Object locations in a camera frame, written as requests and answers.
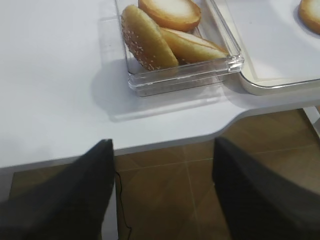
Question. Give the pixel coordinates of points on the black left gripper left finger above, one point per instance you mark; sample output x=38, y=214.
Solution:
x=68, y=206

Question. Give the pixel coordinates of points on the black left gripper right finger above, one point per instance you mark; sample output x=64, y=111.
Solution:
x=259, y=204

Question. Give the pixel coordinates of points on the white metal tray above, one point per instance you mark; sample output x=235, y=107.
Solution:
x=250, y=81

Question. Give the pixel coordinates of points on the white paper tray liner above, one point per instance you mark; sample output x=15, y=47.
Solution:
x=278, y=44

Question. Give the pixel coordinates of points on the leaning bun half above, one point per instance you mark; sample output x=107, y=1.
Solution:
x=190, y=48

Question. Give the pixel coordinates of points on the sesame bun top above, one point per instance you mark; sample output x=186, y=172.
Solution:
x=143, y=37

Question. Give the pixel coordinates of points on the clear plastic bun container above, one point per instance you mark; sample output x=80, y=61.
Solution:
x=212, y=27

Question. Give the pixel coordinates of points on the bun bottom on tray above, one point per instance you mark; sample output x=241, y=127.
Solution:
x=309, y=13

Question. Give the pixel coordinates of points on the bun half cut side up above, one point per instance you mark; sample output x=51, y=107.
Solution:
x=180, y=15

